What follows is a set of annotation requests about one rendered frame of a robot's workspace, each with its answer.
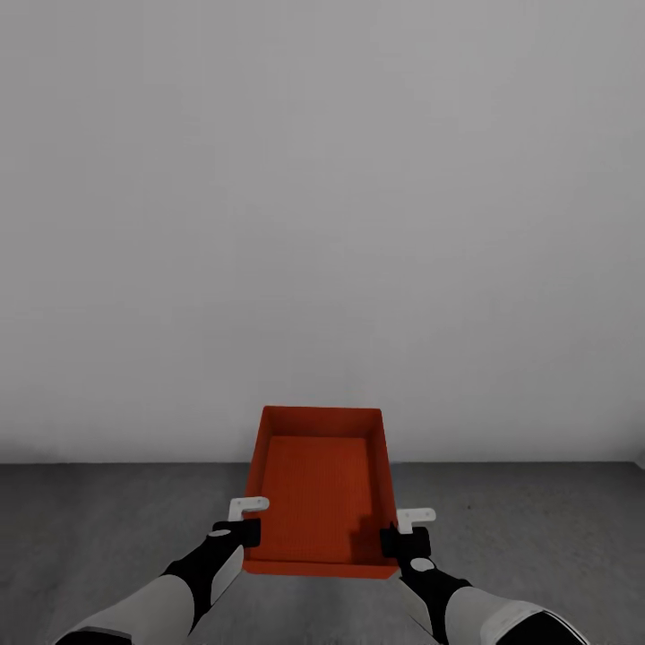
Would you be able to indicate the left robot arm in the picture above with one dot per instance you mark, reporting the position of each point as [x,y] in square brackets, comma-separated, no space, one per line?
[166,610]

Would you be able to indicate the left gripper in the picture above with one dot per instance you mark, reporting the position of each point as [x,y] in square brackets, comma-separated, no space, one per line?
[250,530]

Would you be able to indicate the storage box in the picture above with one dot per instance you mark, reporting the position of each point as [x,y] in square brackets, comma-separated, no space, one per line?
[327,476]

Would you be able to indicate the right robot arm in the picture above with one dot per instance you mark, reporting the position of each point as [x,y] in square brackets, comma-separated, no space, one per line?
[455,613]

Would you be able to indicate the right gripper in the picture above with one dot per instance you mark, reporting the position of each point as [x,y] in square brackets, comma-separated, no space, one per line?
[392,541]

